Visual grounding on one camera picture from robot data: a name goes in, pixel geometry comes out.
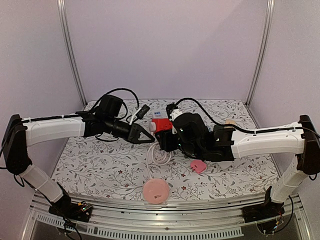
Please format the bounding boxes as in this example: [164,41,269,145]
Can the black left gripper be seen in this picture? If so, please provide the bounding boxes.
[104,116,155,144]

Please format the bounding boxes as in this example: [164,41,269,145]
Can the pink cable plug head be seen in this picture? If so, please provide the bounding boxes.
[148,121,157,133]

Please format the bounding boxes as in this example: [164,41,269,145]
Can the red cube socket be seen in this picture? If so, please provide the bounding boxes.
[151,118,173,133]

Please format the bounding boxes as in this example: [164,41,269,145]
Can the pink plug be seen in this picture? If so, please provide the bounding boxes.
[190,159,207,174]

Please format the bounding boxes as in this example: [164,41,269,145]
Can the round pink socket base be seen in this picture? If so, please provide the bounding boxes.
[142,178,170,204]

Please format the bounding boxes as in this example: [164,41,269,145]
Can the white multicolour power strip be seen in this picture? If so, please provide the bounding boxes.
[152,110,167,119]

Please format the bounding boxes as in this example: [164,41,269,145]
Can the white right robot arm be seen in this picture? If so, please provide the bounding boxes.
[161,109,320,218]

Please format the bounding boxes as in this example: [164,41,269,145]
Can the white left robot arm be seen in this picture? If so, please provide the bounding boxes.
[1,94,155,217]

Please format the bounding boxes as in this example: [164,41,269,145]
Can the floral patterned table mat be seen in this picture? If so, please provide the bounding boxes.
[49,99,281,202]

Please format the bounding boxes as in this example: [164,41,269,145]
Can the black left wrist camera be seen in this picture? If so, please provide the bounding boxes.
[129,104,150,125]

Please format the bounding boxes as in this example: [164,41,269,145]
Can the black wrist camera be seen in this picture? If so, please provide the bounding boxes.
[165,103,183,122]
[129,104,150,125]

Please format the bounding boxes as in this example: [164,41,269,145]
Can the pink coiled cable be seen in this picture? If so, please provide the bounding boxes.
[146,143,176,181]

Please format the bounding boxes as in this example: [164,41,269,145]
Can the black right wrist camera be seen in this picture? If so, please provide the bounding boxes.
[165,103,183,122]

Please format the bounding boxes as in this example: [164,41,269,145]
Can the aluminium front rail frame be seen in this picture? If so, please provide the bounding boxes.
[21,193,313,240]

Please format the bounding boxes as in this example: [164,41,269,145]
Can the aluminium right corner post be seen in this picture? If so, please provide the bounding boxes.
[245,0,275,108]

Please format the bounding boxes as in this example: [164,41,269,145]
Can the aluminium corner post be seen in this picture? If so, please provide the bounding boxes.
[245,0,275,108]
[56,0,88,107]

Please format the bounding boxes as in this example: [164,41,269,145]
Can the aluminium left corner post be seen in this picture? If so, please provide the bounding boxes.
[56,0,88,107]

